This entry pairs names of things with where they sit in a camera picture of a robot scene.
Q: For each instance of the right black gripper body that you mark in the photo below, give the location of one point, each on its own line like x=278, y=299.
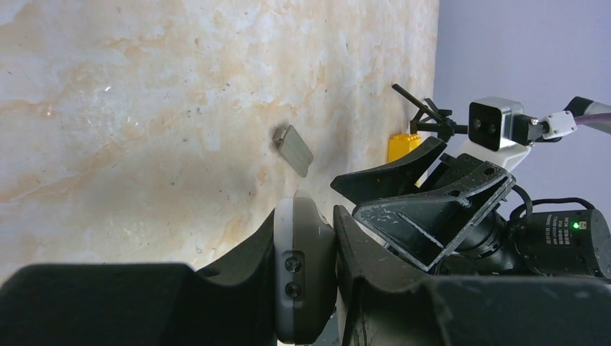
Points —
x=459, y=218

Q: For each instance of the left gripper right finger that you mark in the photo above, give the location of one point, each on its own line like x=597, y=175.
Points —
x=384, y=301

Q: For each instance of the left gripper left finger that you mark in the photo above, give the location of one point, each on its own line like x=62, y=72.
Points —
x=228, y=302

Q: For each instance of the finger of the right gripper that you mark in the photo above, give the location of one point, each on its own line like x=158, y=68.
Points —
x=392, y=179
x=393, y=219

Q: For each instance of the grey white remote control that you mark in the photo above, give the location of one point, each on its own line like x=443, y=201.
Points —
x=305, y=274

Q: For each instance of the grey remote battery cover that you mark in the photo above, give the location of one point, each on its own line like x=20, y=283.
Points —
x=293, y=149

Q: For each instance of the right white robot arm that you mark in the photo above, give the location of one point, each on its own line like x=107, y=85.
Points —
x=552, y=243

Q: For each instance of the yellow battery cover block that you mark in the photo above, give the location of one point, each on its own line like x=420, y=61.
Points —
x=401, y=145

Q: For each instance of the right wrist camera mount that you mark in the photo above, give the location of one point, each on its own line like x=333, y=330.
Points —
x=500, y=132

